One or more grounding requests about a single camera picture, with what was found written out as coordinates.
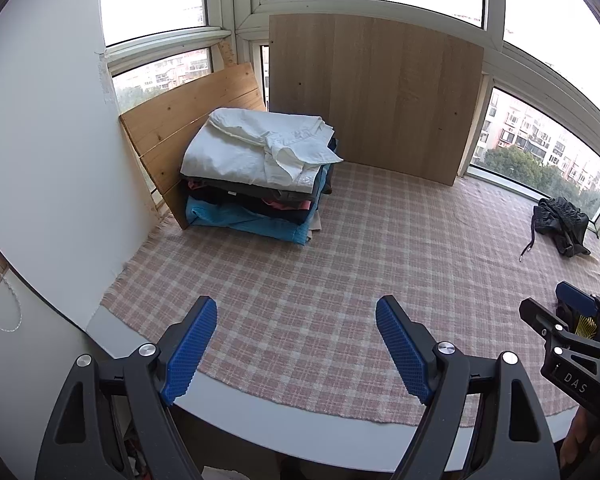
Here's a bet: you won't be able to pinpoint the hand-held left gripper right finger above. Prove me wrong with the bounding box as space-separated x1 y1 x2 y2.
375 295 563 480

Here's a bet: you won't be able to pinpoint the stack of folded clothes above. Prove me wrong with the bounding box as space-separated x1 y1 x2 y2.
185 172 333 246

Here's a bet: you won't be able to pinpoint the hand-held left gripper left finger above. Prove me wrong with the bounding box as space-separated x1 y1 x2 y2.
35 296 218 480

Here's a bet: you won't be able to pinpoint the light wooden board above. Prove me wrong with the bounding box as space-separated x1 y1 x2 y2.
269 14 486 188

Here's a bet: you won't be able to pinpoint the white window frame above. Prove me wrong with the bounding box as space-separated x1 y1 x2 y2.
100 0 600 246

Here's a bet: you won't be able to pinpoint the pink plaid cloth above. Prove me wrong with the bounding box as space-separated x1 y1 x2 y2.
100 160 600 428

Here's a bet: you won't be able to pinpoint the grey sweatshirt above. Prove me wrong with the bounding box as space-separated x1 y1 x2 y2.
182 175 313 206

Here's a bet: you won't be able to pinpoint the white bead chain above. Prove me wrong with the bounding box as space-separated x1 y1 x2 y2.
0 245 22 333

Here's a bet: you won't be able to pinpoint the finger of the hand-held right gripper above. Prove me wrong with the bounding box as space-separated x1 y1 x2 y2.
519 297 568 343
555 281 600 318

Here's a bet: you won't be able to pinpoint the person's right hand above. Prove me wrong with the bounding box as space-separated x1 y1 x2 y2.
560 402 600 480

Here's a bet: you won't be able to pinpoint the small wooden strip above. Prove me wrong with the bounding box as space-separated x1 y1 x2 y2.
217 41 237 72

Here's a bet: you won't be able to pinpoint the pine wooden board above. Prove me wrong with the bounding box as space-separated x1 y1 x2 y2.
120 62 267 231

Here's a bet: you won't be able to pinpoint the white shirt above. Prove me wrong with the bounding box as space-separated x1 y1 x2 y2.
180 107 343 192

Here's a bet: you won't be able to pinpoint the navy folded garment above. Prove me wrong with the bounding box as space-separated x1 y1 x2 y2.
187 182 311 222

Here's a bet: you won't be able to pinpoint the black pants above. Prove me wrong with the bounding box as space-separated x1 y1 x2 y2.
519 197 592 262

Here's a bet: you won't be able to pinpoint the apartment buildings outside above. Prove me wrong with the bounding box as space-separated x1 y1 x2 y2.
114 49 600 211

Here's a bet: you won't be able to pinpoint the pink folded garment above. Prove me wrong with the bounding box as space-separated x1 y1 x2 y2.
262 197 313 213

